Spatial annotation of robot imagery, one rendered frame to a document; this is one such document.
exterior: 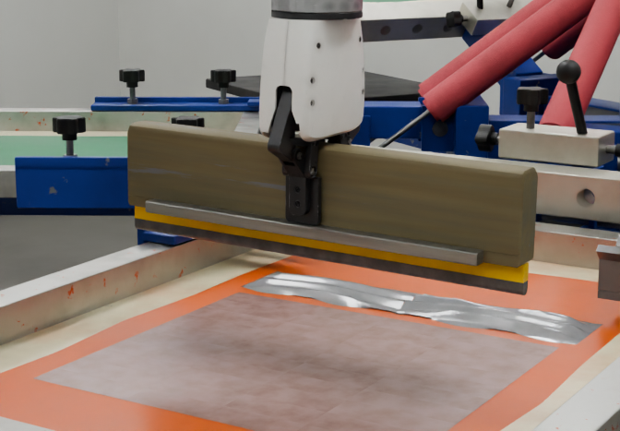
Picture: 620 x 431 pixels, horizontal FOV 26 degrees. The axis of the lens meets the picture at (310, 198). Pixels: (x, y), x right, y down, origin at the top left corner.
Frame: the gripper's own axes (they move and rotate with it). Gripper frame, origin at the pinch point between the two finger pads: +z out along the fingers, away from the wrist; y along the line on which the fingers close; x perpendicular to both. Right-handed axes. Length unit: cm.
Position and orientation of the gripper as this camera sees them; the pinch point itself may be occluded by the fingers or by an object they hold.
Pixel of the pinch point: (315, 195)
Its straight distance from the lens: 113.0
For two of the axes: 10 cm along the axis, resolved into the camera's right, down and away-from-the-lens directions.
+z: -0.1, 9.8, 2.1
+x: 8.6, 1.2, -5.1
